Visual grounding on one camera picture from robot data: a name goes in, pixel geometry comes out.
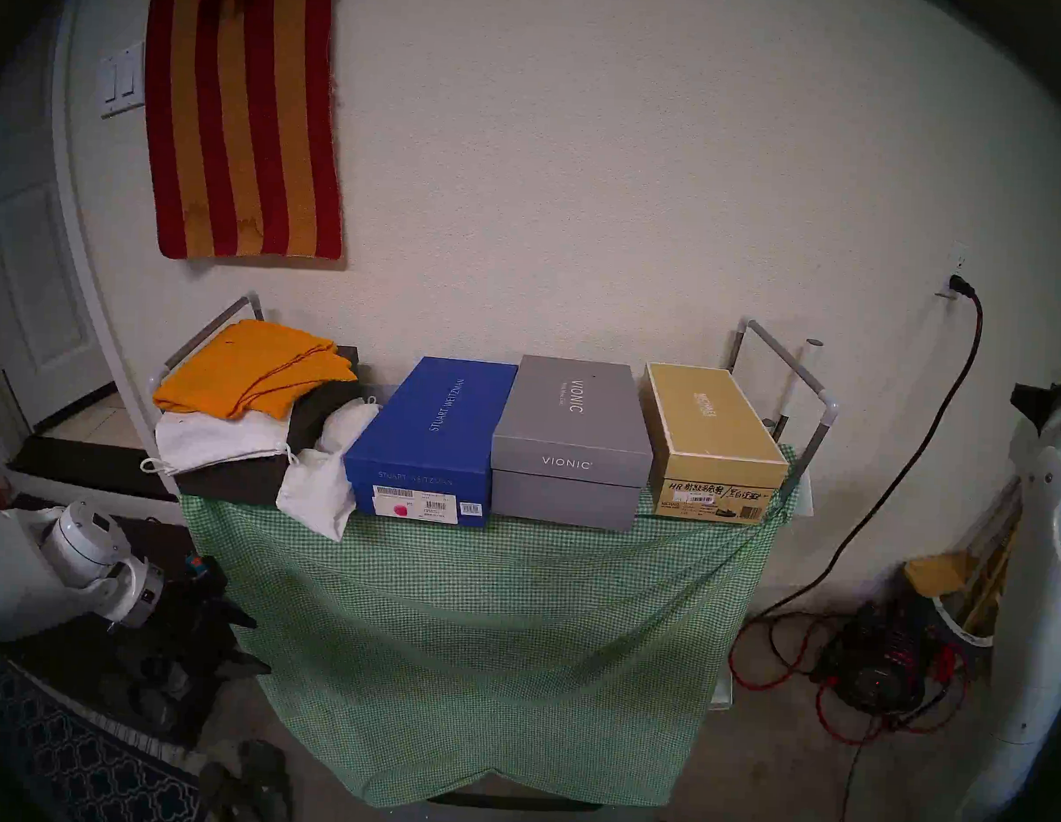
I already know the white panel door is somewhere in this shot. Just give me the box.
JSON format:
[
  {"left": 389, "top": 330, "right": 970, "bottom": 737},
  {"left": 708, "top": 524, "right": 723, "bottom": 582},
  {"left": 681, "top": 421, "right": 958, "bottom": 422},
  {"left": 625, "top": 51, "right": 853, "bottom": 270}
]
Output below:
[{"left": 0, "top": 41, "right": 131, "bottom": 437}]

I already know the blue shoe box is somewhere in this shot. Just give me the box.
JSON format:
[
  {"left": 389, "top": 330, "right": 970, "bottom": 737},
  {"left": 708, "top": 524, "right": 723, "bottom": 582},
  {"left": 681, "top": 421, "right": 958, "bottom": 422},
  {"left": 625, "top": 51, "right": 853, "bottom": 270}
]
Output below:
[{"left": 342, "top": 352, "right": 520, "bottom": 531}]

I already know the gold shoe box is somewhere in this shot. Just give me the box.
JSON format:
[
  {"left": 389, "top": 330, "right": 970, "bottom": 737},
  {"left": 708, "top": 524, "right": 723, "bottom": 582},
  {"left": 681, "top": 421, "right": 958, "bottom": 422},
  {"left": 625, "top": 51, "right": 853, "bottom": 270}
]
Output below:
[{"left": 635, "top": 361, "right": 795, "bottom": 526}]

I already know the white light switch plate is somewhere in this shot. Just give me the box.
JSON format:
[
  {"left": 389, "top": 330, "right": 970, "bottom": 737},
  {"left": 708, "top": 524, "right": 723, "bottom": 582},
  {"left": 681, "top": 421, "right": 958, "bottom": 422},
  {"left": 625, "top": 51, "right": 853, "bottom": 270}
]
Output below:
[{"left": 97, "top": 41, "right": 149, "bottom": 121}]

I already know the white wall outlet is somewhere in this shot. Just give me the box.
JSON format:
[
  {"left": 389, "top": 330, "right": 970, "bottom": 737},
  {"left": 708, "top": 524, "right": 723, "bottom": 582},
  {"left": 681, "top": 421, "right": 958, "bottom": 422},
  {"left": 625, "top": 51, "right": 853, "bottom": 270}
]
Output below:
[{"left": 937, "top": 242, "right": 977, "bottom": 301}]

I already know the white drawstring dust bag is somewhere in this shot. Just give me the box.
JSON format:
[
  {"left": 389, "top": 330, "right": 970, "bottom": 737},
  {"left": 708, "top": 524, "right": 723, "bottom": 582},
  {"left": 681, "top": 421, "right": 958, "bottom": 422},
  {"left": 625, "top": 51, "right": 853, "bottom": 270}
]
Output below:
[
  {"left": 317, "top": 395, "right": 383, "bottom": 459},
  {"left": 139, "top": 403, "right": 296, "bottom": 483},
  {"left": 273, "top": 445, "right": 360, "bottom": 544}
]

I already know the yellow plastic dustpan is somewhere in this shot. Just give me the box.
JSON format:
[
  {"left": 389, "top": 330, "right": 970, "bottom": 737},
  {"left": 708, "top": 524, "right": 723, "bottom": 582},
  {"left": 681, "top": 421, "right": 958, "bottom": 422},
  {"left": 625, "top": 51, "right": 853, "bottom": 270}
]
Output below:
[{"left": 904, "top": 549, "right": 979, "bottom": 601}]

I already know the red orange striped wall hanging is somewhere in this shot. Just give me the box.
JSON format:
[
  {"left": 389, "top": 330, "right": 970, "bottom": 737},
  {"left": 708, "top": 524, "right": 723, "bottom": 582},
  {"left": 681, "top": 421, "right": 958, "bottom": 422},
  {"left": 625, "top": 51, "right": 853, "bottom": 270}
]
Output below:
[{"left": 137, "top": 0, "right": 355, "bottom": 268}]

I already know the black red power cord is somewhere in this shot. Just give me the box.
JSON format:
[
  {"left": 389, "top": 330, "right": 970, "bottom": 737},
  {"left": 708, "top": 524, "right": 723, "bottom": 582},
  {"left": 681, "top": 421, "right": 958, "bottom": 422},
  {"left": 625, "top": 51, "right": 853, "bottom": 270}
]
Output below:
[{"left": 736, "top": 266, "right": 986, "bottom": 632}]

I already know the dark floor sandal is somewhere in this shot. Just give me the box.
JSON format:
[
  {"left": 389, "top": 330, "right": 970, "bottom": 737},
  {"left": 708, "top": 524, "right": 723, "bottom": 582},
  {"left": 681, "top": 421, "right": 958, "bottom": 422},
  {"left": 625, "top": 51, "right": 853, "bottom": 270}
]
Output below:
[
  {"left": 236, "top": 739, "right": 298, "bottom": 822},
  {"left": 197, "top": 764, "right": 254, "bottom": 822}
]

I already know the wooden pole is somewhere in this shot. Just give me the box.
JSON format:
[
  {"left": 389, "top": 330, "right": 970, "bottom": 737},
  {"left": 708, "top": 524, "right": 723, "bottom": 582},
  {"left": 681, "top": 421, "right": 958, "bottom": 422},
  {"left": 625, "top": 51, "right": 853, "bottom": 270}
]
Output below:
[{"left": 964, "top": 500, "right": 1018, "bottom": 634}]

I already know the green checked cloth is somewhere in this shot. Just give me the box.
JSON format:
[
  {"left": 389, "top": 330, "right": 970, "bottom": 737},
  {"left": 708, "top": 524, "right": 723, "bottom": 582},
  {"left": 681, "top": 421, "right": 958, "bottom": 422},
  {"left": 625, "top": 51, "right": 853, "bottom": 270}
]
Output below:
[{"left": 167, "top": 417, "right": 800, "bottom": 822}]

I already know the grey metal shoe rack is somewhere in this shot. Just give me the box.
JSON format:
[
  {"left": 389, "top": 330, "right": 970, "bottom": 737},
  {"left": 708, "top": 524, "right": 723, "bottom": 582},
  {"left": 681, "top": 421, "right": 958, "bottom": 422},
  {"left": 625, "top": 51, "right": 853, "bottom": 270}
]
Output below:
[{"left": 137, "top": 287, "right": 847, "bottom": 720}]

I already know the large grey shoe box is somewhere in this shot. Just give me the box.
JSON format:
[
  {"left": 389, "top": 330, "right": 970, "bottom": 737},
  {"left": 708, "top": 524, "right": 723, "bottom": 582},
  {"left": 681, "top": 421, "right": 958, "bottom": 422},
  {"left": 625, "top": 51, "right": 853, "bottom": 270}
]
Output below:
[{"left": 488, "top": 353, "right": 659, "bottom": 534}]

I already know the red floor cable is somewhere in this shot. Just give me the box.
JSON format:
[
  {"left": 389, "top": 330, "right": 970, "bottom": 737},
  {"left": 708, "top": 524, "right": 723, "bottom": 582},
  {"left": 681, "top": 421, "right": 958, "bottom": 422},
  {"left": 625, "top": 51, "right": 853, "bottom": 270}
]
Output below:
[{"left": 725, "top": 609, "right": 974, "bottom": 752}]

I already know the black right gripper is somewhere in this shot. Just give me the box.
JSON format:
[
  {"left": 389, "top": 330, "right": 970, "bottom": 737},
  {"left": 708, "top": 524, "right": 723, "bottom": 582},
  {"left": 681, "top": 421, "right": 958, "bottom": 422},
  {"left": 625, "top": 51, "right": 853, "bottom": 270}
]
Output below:
[{"left": 1009, "top": 381, "right": 1061, "bottom": 438}]

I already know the blue patterned rug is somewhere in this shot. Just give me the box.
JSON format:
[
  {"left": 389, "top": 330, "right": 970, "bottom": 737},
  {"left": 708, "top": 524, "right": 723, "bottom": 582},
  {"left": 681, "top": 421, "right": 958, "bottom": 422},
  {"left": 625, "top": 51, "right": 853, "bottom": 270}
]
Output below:
[{"left": 0, "top": 654, "right": 215, "bottom": 822}]

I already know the black red power unit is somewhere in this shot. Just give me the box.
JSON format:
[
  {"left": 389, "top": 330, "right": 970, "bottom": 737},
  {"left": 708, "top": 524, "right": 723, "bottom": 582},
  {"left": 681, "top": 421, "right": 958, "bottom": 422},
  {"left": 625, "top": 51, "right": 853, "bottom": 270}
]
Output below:
[{"left": 820, "top": 598, "right": 935, "bottom": 718}]

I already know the orange folded towel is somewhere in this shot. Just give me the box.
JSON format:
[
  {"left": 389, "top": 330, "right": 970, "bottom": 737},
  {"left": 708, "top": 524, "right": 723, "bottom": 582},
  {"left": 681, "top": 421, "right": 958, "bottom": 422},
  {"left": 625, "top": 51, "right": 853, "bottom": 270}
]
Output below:
[{"left": 152, "top": 315, "right": 362, "bottom": 428}]

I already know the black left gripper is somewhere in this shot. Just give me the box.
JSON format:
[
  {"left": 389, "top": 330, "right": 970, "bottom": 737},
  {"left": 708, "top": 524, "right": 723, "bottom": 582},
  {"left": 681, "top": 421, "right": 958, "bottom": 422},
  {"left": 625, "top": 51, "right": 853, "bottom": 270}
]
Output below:
[{"left": 153, "top": 554, "right": 278, "bottom": 704}]

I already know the dark brown shoe box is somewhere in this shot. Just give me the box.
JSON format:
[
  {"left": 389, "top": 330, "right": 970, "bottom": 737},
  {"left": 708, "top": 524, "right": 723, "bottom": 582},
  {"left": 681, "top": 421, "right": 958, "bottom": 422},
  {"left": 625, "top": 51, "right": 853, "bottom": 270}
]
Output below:
[{"left": 173, "top": 338, "right": 369, "bottom": 512}]

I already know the thin black floor cable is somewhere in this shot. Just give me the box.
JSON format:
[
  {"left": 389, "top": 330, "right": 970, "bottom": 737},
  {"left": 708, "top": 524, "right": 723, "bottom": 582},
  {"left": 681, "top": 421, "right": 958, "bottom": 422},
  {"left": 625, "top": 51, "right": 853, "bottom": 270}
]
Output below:
[{"left": 839, "top": 735, "right": 877, "bottom": 822}]

